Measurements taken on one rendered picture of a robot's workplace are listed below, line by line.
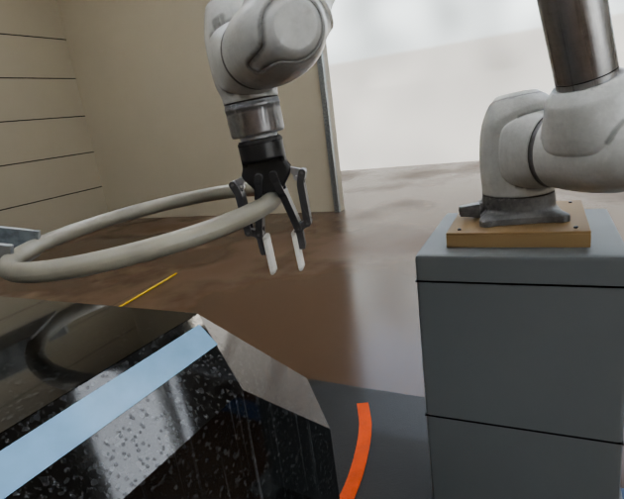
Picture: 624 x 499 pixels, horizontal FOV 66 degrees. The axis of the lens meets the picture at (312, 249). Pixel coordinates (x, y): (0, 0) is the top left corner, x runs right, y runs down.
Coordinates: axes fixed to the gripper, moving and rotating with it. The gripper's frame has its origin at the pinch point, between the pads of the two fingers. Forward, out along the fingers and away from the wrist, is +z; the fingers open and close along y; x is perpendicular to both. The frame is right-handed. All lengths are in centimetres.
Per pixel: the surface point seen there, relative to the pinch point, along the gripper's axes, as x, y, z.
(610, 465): -9, -56, 59
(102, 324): 21.6, 22.9, 0.3
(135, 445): 39.7, 10.8, 7.2
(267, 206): 6.3, -0.5, -9.8
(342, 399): -86, 10, 88
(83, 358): 31.8, 19.5, 0.4
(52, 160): -514, 402, -27
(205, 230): 17.3, 6.2, -9.9
